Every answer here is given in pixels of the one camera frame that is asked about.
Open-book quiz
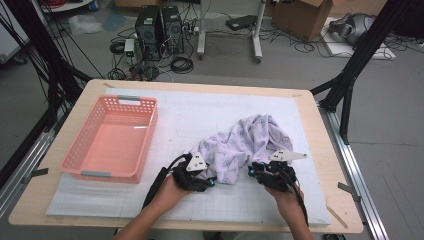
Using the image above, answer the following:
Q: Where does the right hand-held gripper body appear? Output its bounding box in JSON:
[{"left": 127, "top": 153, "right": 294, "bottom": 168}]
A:
[{"left": 255, "top": 149, "right": 308, "bottom": 193}]

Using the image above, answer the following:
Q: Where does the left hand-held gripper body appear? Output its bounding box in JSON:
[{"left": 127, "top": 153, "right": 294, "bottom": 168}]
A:
[{"left": 171, "top": 151, "right": 214, "bottom": 193}]

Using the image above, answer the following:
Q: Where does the lavender printed shirt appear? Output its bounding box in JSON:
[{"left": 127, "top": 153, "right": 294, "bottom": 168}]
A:
[{"left": 188, "top": 114, "right": 294, "bottom": 185}]

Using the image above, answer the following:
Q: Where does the pink plastic basket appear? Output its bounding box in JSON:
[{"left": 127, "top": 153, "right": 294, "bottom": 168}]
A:
[{"left": 59, "top": 94, "right": 159, "bottom": 185}]

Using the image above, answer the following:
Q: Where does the person's left hand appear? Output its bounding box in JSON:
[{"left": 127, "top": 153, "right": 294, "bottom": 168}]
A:
[{"left": 151, "top": 175, "right": 192, "bottom": 211}]

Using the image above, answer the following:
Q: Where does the person's right hand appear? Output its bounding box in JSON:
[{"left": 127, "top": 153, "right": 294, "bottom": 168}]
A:
[{"left": 264, "top": 187, "right": 305, "bottom": 218}]

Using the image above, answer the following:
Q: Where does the white grid mat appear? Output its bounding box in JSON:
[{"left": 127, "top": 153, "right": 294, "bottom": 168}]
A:
[{"left": 45, "top": 87, "right": 332, "bottom": 227}]

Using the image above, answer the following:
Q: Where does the white flat board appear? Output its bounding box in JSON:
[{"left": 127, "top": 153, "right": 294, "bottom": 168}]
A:
[{"left": 321, "top": 16, "right": 397, "bottom": 61}]

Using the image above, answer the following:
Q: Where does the black flat device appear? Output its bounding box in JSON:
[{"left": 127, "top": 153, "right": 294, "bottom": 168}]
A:
[{"left": 225, "top": 14, "right": 258, "bottom": 32}]

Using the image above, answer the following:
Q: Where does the white metal stand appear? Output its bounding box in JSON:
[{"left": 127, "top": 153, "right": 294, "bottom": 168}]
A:
[{"left": 196, "top": 0, "right": 268, "bottom": 64}]

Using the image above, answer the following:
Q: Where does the small white box device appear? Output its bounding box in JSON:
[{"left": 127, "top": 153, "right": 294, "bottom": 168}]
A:
[{"left": 123, "top": 38, "right": 137, "bottom": 65}]

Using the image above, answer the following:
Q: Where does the open cardboard box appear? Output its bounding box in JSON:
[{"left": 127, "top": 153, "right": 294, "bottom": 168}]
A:
[{"left": 270, "top": 0, "right": 334, "bottom": 43}]

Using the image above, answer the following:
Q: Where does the black computer tower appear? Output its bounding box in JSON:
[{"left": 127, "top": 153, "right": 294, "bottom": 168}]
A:
[
  {"left": 161, "top": 5, "right": 185, "bottom": 55},
  {"left": 134, "top": 5, "right": 164, "bottom": 62}
]

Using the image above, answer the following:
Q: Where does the grey rounded device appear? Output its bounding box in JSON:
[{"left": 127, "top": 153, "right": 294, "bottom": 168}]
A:
[{"left": 328, "top": 12, "right": 376, "bottom": 46}]

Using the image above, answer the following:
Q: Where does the blue sheet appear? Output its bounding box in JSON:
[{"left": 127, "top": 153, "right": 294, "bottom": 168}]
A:
[{"left": 101, "top": 9, "right": 128, "bottom": 33}]

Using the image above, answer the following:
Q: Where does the clear plastic bag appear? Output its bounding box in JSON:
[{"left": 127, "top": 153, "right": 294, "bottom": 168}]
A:
[{"left": 68, "top": 13, "right": 104, "bottom": 36}]

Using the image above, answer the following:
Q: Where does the round white table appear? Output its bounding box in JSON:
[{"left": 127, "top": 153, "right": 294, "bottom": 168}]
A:
[{"left": 39, "top": 0, "right": 96, "bottom": 14}]

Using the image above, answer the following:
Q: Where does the white cabinet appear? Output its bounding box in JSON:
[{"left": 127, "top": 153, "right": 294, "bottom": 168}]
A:
[{"left": 0, "top": 0, "right": 31, "bottom": 64}]

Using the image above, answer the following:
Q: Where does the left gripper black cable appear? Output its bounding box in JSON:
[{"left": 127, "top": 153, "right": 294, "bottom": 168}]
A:
[{"left": 142, "top": 153, "right": 193, "bottom": 210}]

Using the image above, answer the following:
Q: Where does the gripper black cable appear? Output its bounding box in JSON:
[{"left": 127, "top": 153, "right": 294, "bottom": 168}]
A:
[
  {"left": 279, "top": 163, "right": 309, "bottom": 226},
  {"left": 142, "top": 153, "right": 193, "bottom": 210}
]

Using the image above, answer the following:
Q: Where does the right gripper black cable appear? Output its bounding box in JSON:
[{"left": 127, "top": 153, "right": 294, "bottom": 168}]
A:
[{"left": 279, "top": 163, "right": 309, "bottom": 226}]

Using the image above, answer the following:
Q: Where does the aluminium rail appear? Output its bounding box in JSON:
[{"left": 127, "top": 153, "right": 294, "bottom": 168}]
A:
[
  {"left": 0, "top": 109, "right": 68, "bottom": 218},
  {"left": 318, "top": 103, "right": 390, "bottom": 240}
]

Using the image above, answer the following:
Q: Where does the black cable coil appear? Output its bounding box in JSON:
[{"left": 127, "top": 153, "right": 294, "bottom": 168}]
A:
[{"left": 170, "top": 56, "right": 195, "bottom": 75}]

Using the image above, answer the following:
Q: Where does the black metal frame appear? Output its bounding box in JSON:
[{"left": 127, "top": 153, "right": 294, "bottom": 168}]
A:
[
  {"left": 309, "top": 0, "right": 414, "bottom": 146},
  {"left": 0, "top": 0, "right": 94, "bottom": 134}
]

